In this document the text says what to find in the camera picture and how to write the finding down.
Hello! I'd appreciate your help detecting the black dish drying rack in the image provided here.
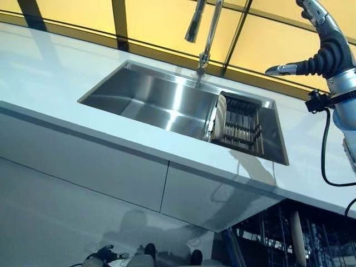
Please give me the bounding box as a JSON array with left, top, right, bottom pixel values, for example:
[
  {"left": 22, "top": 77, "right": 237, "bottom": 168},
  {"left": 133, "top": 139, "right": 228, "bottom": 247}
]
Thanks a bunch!
[{"left": 211, "top": 91, "right": 265, "bottom": 156}]

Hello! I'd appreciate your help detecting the right robot leg with foot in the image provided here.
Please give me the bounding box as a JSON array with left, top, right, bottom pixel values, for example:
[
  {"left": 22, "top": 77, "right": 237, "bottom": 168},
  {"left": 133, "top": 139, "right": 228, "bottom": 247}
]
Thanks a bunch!
[{"left": 190, "top": 249, "right": 223, "bottom": 267}]

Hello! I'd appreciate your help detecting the robot leg with foot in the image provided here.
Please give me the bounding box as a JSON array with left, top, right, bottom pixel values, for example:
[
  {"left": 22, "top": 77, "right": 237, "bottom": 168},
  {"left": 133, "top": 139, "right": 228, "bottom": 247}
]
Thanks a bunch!
[
  {"left": 122, "top": 243, "right": 160, "bottom": 267},
  {"left": 190, "top": 249, "right": 223, "bottom": 267}
]

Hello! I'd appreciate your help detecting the wide white cabinet door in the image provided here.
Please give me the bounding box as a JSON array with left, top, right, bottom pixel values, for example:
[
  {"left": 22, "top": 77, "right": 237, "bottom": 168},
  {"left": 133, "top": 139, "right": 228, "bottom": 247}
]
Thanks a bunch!
[{"left": 0, "top": 107, "right": 171, "bottom": 212}]

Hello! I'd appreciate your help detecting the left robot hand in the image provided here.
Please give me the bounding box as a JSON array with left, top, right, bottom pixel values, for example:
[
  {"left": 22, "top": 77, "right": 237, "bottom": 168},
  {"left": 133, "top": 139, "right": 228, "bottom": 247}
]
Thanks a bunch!
[{"left": 95, "top": 244, "right": 130, "bottom": 263}]

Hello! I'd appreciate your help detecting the chrome gooseneck faucet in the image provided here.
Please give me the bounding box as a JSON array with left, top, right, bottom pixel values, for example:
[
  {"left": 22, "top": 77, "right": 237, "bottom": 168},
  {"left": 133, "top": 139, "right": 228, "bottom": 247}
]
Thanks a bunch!
[{"left": 185, "top": 0, "right": 225, "bottom": 84}]

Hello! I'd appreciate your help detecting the black built-in dishwasher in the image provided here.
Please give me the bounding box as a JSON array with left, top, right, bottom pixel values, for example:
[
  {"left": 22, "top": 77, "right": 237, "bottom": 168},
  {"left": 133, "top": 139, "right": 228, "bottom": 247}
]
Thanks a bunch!
[{"left": 213, "top": 199, "right": 356, "bottom": 267}]

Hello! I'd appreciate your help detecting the left robot leg with foot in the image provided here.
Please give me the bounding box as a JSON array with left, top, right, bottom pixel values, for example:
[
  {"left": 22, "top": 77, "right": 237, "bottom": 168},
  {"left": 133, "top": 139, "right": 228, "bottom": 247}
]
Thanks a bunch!
[{"left": 122, "top": 243, "right": 160, "bottom": 267}]

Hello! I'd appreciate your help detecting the dark wire dishwasher plate rack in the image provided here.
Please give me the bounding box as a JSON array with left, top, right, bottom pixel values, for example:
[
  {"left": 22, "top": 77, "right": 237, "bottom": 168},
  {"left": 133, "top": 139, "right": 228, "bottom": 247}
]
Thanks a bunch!
[{"left": 233, "top": 205, "right": 356, "bottom": 267}]

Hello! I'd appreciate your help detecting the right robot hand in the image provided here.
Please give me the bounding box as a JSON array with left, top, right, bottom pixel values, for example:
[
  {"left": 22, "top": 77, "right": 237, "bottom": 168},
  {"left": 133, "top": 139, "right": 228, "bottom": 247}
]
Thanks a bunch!
[{"left": 264, "top": 0, "right": 356, "bottom": 81}]

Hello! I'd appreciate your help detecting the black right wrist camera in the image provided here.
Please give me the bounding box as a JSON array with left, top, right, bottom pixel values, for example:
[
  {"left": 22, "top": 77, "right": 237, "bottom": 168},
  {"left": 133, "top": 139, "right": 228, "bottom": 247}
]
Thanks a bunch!
[{"left": 305, "top": 90, "right": 335, "bottom": 112}]

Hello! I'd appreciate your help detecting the stainless steel sink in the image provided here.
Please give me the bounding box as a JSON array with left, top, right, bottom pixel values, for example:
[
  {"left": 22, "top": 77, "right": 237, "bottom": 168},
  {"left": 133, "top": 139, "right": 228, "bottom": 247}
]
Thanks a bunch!
[{"left": 77, "top": 60, "right": 290, "bottom": 166}]

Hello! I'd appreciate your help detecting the narrow white cabinet door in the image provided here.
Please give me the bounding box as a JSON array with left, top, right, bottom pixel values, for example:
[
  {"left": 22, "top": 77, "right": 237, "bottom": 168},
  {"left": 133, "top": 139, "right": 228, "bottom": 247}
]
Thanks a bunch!
[{"left": 160, "top": 161, "right": 286, "bottom": 234}]

